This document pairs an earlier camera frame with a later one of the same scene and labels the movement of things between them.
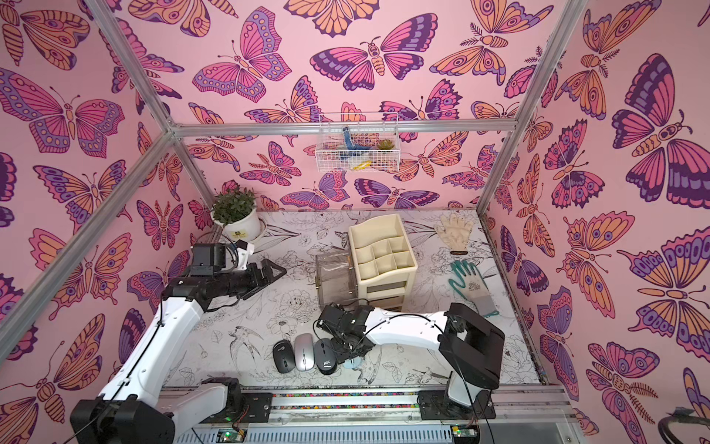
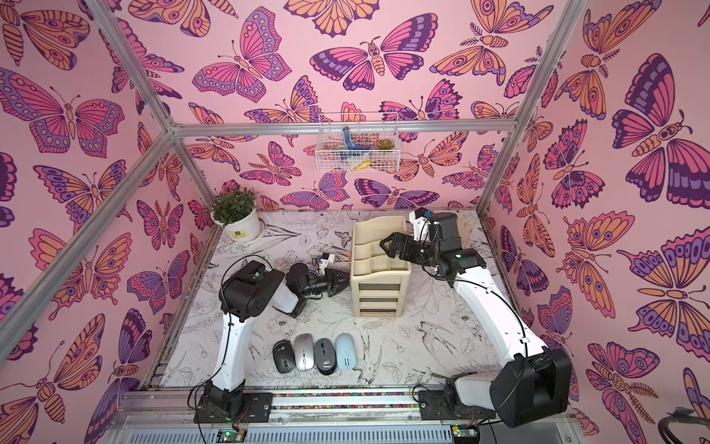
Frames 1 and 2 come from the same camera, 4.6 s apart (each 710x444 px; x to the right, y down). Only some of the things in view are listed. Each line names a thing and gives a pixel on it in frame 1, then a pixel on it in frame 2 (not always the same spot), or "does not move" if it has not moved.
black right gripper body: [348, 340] -> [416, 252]
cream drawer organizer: [385, 261] does not move
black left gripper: [257, 282] -> [334, 280]
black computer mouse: [284, 356] does not move
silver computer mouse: [304, 352] does not move
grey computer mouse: [325, 356] does not move
